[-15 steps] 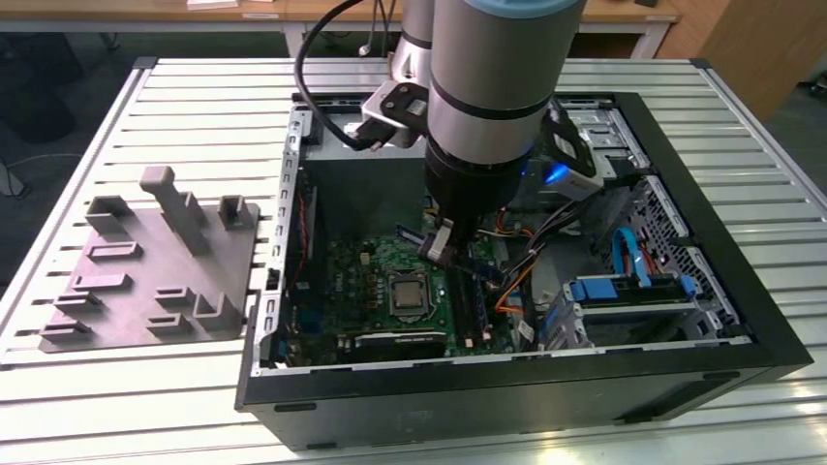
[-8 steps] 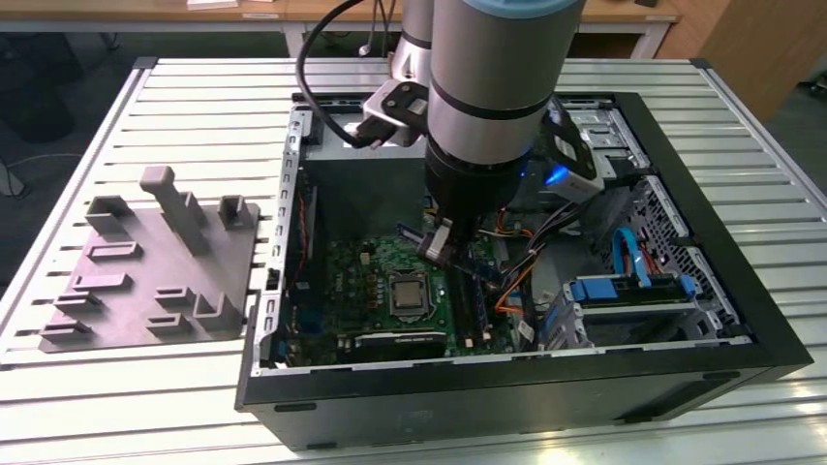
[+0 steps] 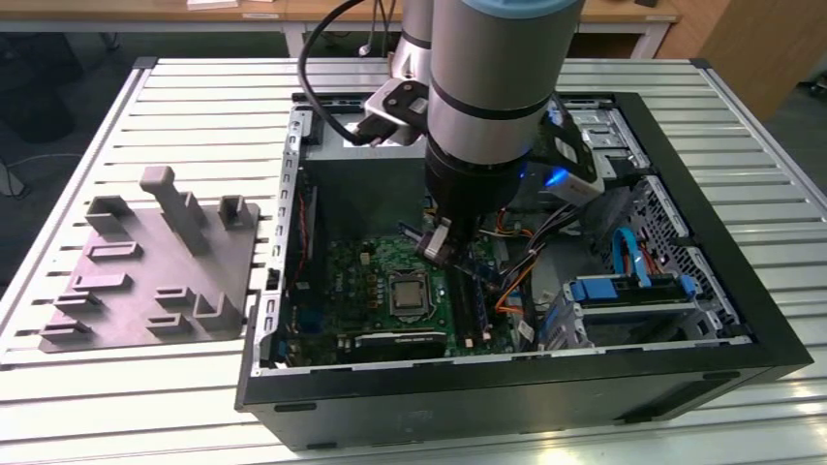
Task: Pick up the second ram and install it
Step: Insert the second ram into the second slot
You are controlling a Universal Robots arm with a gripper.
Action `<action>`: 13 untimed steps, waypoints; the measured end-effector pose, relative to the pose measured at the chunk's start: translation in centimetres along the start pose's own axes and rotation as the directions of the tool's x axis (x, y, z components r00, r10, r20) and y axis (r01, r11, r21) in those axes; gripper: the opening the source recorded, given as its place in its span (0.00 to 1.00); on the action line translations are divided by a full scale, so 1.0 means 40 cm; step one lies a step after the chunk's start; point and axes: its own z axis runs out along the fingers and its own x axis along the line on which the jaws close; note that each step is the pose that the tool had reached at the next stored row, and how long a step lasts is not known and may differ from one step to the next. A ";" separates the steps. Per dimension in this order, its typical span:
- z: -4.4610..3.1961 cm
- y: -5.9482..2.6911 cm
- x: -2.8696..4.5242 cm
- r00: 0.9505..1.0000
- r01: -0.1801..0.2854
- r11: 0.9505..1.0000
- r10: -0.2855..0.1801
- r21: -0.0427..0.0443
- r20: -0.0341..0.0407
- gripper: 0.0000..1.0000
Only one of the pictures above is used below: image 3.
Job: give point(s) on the grey power supply unit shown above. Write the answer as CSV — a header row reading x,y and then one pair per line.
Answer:
x,y
368,194

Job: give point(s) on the silver disk bay cage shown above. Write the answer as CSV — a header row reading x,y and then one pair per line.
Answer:
x,y
639,308

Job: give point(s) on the CPU socket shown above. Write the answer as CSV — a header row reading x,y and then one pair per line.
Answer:
x,y
405,319

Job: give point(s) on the black RAM slot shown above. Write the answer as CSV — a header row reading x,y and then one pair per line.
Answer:
x,y
461,315

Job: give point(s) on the black office chair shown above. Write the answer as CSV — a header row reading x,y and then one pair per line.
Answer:
x,y
39,97

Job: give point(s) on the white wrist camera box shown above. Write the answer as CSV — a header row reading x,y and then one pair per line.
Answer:
x,y
393,104
581,189

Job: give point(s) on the silver drive bay cage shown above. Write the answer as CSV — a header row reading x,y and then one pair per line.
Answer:
x,y
613,131

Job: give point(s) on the wooden desk white frame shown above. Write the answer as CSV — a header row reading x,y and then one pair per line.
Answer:
x,y
620,12

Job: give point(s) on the black open PC case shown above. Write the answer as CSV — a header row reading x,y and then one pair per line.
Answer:
x,y
452,412

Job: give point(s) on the brown wooden cabinet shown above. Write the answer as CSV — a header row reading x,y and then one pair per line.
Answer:
x,y
761,48

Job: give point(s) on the grey plastic parts rack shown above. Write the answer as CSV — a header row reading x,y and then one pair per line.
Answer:
x,y
148,271

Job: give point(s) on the grey wrist camera block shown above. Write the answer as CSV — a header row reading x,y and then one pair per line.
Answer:
x,y
433,244

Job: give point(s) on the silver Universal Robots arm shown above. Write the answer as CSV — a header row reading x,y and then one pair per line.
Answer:
x,y
491,72

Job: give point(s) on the silver CPU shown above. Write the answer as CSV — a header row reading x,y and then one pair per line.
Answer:
x,y
408,295

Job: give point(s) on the green motherboard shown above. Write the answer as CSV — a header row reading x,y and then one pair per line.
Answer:
x,y
352,271

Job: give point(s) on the hard disk in blue carrier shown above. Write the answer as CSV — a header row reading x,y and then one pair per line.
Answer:
x,y
600,289

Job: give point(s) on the black graphics card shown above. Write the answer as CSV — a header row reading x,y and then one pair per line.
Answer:
x,y
400,345

